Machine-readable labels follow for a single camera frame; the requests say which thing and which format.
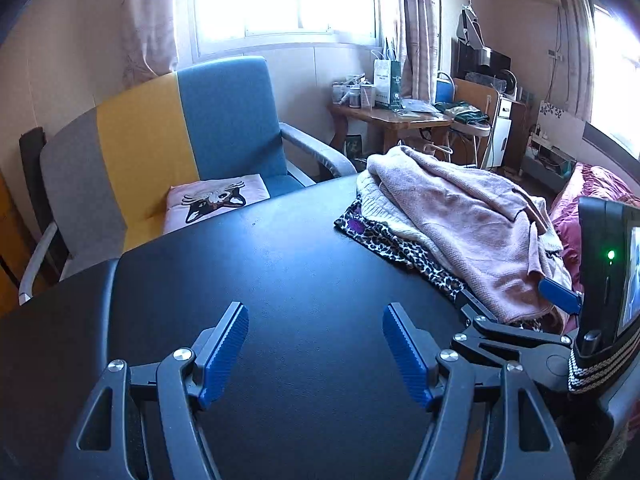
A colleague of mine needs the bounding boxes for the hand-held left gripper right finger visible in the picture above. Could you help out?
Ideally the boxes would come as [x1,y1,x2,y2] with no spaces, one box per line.
[382,302,576,480]

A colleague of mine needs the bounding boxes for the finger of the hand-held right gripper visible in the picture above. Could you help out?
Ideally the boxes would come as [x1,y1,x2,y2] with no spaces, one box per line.
[451,289,571,361]
[539,277,583,316]

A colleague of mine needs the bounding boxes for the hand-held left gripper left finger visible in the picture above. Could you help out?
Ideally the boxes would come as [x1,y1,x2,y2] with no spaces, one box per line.
[60,301,250,480]

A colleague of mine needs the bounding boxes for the pink knit sweater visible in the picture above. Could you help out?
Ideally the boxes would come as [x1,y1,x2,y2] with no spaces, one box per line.
[367,146,573,325]

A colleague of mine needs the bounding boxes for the dark red blanket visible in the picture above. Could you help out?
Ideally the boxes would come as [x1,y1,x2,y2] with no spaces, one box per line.
[547,162,640,261]

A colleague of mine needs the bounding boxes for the leopard print garment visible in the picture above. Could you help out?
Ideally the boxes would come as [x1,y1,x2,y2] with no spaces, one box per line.
[334,199,566,333]

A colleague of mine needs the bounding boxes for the cream knit sweater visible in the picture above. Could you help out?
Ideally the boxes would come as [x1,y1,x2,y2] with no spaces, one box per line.
[356,167,573,291]

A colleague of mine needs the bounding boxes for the pink cat print pillow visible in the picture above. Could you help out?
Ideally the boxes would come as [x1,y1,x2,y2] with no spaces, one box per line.
[164,174,271,235]

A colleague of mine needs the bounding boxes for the white small cabinet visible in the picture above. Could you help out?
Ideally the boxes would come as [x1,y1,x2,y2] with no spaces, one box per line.
[487,95,513,168]

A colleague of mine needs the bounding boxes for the white floral box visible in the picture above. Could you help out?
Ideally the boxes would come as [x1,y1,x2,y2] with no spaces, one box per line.
[537,101,568,121]

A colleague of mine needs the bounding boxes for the green patterned bag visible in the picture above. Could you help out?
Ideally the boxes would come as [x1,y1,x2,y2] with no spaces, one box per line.
[435,101,491,128]

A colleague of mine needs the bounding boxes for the bright side window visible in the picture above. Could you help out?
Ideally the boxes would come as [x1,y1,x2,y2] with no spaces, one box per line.
[590,2,640,146]

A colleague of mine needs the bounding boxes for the wooden desk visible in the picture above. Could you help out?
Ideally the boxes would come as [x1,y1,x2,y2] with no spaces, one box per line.
[327,102,453,161]

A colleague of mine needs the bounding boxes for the blue chair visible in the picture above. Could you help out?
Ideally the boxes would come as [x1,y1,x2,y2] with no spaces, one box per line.
[435,71,457,106]

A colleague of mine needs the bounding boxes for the grey yellow blue armchair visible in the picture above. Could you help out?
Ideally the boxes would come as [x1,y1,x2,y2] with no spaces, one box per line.
[19,56,358,306]

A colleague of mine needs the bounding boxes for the pale side curtain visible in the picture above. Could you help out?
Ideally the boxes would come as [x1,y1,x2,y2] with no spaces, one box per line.
[557,0,596,121]

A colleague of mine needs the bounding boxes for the wooden wardrobe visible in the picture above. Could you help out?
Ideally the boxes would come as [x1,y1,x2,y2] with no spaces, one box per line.
[0,167,53,318]

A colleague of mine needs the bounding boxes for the black monitor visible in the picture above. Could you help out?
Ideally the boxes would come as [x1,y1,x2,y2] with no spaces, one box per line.
[452,37,511,83]

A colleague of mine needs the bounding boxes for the green and white paper bag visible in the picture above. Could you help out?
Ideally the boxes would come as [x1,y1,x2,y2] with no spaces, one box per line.
[373,40,403,109]

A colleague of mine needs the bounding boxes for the pink striped curtain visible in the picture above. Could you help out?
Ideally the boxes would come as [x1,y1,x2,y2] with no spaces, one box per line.
[400,0,441,101]

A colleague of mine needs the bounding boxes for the pink patterned curtain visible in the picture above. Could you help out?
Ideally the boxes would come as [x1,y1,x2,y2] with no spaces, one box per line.
[122,0,178,86]

